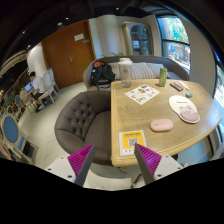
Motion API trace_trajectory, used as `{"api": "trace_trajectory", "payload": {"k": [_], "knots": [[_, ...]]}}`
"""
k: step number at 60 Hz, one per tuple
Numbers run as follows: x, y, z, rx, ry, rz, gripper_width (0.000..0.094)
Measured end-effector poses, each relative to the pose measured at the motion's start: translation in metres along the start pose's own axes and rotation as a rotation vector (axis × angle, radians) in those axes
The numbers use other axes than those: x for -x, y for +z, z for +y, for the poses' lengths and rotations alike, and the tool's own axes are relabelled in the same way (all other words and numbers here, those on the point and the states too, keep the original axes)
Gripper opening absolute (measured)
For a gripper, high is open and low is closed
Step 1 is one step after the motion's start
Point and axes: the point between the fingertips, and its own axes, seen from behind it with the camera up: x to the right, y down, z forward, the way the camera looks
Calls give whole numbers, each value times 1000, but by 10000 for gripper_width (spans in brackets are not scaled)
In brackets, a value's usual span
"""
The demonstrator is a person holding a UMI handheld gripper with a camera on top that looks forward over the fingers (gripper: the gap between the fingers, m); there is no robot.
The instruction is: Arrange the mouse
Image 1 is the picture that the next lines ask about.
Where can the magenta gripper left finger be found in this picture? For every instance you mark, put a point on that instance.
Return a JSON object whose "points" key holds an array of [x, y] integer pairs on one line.
{"points": [[80, 162]]}

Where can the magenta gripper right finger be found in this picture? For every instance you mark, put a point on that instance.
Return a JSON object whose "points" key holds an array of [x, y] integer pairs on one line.
{"points": [[148, 161]]}

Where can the pink computer mouse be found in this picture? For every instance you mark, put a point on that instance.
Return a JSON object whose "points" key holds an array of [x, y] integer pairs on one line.
{"points": [[161, 125]]}

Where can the white pink mouse pad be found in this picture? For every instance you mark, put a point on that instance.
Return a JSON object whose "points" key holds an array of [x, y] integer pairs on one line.
{"points": [[184, 108]]}

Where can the yellow QR code sign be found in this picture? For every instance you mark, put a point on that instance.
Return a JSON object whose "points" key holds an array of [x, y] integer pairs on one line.
{"points": [[127, 141]]}

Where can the grey tufted armchair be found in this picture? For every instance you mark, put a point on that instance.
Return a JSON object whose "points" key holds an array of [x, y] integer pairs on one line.
{"points": [[86, 120]]}

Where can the wooden table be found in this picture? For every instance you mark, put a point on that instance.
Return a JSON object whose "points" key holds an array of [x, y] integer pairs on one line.
{"points": [[127, 115]]}

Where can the white sticker sheet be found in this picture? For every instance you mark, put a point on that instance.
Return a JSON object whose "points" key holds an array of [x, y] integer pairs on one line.
{"points": [[142, 94]]}

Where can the blue round back chair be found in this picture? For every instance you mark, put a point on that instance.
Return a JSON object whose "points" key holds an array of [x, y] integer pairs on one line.
{"points": [[12, 132]]}

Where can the small blue eraser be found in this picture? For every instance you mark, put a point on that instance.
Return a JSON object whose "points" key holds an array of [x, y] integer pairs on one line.
{"points": [[189, 95]]}

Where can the black remote control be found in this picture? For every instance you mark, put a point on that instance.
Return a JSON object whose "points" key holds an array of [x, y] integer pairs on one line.
{"points": [[176, 86]]}

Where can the white pen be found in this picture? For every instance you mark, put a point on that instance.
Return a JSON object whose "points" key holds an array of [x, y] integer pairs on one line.
{"points": [[185, 86]]}

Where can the white chair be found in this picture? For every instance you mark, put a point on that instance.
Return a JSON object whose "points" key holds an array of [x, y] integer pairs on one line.
{"points": [[49, 88]]}

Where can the black backpack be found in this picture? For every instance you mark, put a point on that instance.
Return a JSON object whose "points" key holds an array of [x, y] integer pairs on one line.
{"points": [[101, 75]]}

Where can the seated person white shirt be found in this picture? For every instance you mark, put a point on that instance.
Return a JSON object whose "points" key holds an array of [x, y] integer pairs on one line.
{"points": [[38, 85]]}

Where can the green tumbler cup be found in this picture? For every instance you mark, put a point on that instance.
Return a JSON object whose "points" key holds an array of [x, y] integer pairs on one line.
{"points": [[162, 77]]}

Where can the open laptop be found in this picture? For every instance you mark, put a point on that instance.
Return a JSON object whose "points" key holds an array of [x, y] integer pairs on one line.
{"points": [[28, 87]]}

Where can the striped white cushion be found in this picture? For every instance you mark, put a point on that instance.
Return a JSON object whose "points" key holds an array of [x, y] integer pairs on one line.
{"points": [[141, 70]]}

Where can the grey sofa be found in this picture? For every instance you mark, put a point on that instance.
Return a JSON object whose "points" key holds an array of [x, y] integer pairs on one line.
{"points": [[174, 68]]}

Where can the clear plastic water bottle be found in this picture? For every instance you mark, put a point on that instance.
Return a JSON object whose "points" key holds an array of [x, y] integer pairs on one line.
{"points": [[125, 71]]}

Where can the brown wooden door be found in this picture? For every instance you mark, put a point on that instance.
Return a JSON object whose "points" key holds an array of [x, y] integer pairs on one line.
{"points": [[68, 52]]}

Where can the arched glass cabinet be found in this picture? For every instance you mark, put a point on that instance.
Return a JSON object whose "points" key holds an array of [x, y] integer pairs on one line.
{"points": [[138, 38]]}

